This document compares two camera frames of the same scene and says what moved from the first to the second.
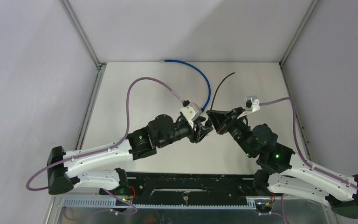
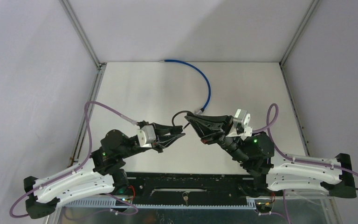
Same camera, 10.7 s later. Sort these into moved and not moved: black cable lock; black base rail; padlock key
Moved: black cable lock
Not moved: black base rail; padlock key
